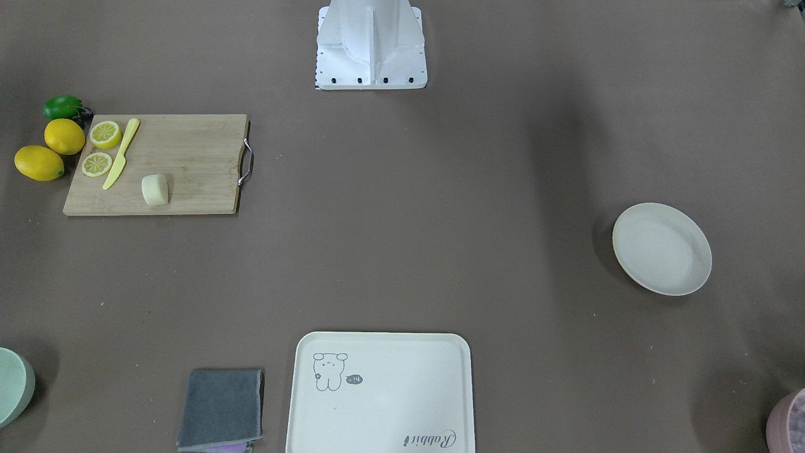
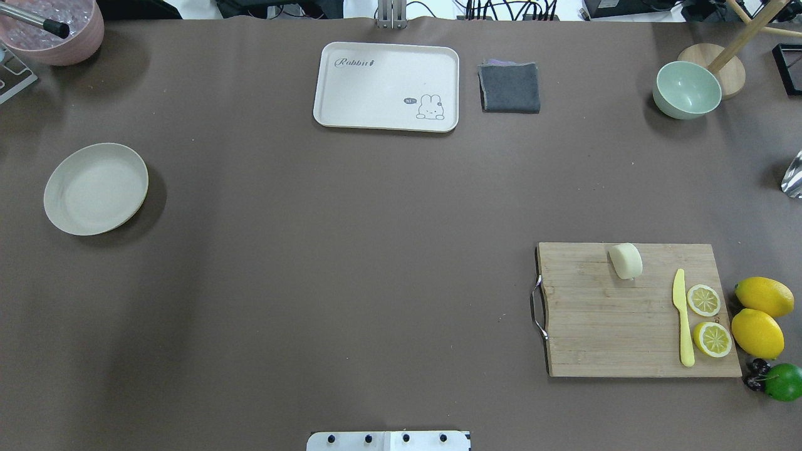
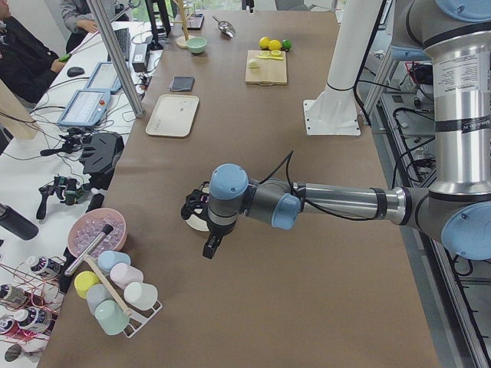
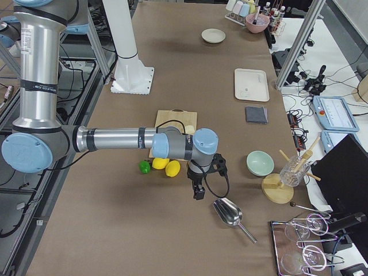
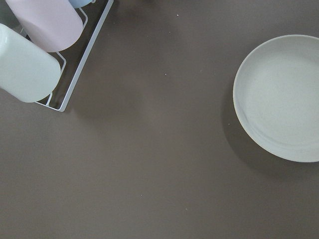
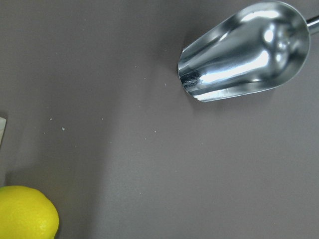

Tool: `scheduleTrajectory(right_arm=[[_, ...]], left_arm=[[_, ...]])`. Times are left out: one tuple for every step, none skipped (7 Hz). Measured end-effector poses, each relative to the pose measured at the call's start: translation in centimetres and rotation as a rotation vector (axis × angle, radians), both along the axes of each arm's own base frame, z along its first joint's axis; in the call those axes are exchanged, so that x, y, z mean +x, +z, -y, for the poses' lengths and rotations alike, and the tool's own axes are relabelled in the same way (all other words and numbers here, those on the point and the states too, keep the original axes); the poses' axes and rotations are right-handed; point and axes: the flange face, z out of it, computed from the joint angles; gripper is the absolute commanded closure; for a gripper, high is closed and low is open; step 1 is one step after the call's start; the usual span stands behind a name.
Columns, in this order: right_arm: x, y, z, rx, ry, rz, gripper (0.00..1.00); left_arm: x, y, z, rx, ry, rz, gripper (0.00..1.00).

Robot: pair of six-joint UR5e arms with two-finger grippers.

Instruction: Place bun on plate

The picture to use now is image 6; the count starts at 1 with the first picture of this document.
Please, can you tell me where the metal scoop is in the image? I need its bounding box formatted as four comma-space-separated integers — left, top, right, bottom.
178, 0, 319, 102

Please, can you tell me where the wooden cutting board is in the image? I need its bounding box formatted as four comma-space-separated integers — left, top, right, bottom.
0, 117, 6, 145

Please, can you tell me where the yellow lemon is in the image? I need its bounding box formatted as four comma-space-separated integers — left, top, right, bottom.
0, 186, 59, 239

